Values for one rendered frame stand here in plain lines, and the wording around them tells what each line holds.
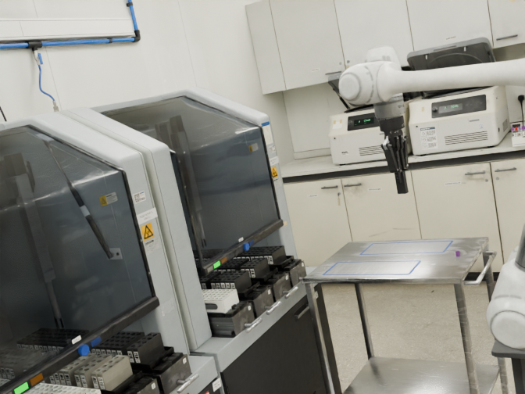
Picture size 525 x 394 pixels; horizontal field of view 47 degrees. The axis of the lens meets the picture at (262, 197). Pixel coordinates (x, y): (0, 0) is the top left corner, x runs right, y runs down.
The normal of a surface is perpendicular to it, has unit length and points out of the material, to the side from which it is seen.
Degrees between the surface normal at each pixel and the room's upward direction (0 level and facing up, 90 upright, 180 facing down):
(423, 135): 90
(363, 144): 90
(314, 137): 90
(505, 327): 96
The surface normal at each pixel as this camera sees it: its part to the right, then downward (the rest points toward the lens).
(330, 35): -0.48, 0.25
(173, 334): 0.85, -0.08
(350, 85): -0.69, 0.25
